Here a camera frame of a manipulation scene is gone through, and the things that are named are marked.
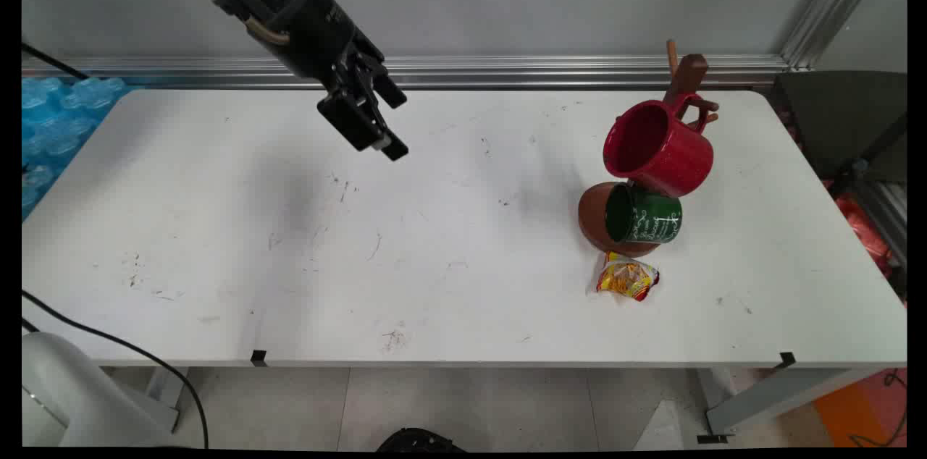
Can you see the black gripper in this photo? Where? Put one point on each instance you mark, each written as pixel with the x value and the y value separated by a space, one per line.
pixel 304 24

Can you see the red ceramic mug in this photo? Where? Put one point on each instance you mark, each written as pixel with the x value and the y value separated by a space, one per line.
pixel 673 155

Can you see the black tape marker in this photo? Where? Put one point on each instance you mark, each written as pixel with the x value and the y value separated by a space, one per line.
pixel 786 360
pixel 258 357

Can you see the green ceramic mug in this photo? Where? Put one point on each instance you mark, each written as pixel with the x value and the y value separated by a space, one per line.
pixel 652 216

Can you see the yellow red snack packet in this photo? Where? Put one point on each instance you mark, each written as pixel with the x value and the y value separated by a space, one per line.
pixel 626 278

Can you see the brown wooden mug tree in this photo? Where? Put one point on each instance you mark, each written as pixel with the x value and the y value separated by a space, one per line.
pixel 688 79

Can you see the blue bubble wrap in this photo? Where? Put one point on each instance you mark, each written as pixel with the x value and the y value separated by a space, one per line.
pixel 51 126

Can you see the black round floor object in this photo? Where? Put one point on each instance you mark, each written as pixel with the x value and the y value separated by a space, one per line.
pixel 420 441

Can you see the white table leg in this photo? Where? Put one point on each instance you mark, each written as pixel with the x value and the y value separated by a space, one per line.
pixel 166 383

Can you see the white rounded machine base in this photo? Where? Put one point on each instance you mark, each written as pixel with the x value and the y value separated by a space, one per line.
pixel 65 394

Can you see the black foot end cap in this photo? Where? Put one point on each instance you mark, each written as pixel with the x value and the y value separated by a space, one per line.
pixel 712 439

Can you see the red plastic bag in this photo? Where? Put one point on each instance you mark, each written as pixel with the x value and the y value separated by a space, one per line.
pixel 862 227

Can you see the orange floor mat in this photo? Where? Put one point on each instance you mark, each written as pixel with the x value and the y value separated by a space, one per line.
pixel 854 408

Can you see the long aluminium frame rail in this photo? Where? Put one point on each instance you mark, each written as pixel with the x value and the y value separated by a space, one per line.
pixel 507 72

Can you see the slanted aluminium frame post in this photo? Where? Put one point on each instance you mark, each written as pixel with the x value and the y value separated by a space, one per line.
pixel 833 10

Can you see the low aluminium frame rail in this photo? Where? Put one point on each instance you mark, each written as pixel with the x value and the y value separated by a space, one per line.
pixel 887 216

